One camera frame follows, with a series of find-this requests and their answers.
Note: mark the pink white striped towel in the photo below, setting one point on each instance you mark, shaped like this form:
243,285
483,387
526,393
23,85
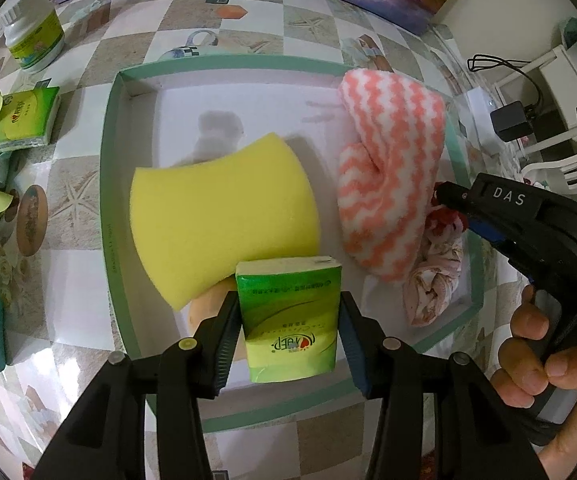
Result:
393,170

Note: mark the pink floral cloth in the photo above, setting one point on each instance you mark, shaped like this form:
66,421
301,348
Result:
433,280

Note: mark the white chair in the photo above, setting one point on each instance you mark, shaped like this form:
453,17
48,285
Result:
558,172

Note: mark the yellow sponge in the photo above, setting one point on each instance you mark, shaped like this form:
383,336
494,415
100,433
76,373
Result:
218,210

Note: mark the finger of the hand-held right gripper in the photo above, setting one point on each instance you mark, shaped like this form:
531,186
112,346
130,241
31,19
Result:
498,200
488,232

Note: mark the black power adapter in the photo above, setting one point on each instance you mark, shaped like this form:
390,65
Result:
510,122

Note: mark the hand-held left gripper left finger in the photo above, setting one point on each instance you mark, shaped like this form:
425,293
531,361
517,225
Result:
223,350

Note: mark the white shelf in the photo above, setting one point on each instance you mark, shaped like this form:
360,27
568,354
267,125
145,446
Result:
553,67

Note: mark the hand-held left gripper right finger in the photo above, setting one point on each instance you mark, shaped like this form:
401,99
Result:
356,355

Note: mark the round beige puff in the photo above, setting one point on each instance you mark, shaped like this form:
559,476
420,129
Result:
206,310

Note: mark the green tissue packet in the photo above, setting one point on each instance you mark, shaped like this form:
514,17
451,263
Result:
288,320
23,120

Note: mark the white box with teal rim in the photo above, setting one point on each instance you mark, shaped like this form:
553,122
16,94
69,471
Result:
178,105

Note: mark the white pill bottle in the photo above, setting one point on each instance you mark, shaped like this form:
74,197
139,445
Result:
33,40

